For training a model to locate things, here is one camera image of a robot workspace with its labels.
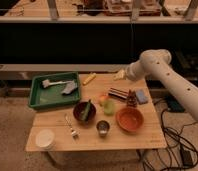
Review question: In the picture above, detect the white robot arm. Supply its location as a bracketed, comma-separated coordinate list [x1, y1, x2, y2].
[114, 49, 198, 122]

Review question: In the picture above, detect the red orange bowl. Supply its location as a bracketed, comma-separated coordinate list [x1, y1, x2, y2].
[116, 107, 144, 133]

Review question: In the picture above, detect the dark brown bowl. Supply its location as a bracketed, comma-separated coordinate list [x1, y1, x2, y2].
[73, 102, 96, 124]

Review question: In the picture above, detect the green vegetable in bowl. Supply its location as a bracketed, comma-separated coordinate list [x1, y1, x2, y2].
[81, 99, 91, 121]

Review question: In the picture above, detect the striped dark box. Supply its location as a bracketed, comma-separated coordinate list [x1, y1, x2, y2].
[108, 88, 128, 100]

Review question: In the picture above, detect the yellow banana toy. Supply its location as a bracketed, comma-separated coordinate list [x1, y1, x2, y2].
[83, 73, 96, 85]

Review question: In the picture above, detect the brown pine cone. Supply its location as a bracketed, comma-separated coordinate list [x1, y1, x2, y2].
[127, 91, 137, 107]

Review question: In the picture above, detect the blue sponge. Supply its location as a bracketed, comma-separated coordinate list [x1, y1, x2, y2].
[135, 89, 148, 104]

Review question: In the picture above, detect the green plastic cup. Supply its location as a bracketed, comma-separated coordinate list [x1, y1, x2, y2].
[104, 100, 115, 116]

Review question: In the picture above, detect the wooden table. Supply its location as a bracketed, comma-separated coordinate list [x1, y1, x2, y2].
[26, 74, 166, 151]

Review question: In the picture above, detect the grey cloth in tray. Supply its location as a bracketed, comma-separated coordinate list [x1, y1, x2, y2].
[61, 82, 78, 95]

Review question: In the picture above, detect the small metal cup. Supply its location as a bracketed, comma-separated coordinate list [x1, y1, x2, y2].
[96, 120, 110, 137]

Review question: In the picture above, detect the metal fork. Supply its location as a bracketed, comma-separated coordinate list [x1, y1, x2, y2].
[65, 114, 79, 139]

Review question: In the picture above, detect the green plastic tray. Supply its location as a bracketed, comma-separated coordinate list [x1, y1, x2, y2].
[29, 72, 81, 110]

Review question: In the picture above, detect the white round lid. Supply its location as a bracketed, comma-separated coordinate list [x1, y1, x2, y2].
[35, 129, 55, 150]

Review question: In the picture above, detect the black power adapter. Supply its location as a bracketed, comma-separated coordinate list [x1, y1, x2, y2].
[180, 149, 193, 167]

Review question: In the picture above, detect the black floor cable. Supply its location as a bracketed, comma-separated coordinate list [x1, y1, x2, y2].
[142, 108, 198, 171]

